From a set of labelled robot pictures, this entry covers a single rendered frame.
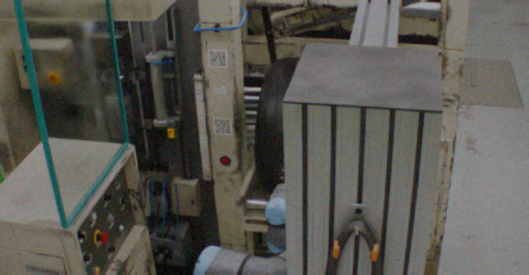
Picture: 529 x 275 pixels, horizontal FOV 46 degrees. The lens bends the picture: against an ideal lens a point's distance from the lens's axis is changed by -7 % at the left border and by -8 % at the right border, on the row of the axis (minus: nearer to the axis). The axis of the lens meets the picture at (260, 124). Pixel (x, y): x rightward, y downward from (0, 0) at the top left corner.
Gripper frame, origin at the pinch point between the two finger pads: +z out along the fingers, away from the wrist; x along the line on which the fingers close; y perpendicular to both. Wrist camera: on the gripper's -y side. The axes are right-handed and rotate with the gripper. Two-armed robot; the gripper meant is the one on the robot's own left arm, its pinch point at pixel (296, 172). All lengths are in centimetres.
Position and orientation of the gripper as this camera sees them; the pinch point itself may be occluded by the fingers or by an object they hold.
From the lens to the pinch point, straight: 237.7
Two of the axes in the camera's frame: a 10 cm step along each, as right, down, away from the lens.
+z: 2.1, -3.6, 9.1
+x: -9.8, -0.6, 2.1
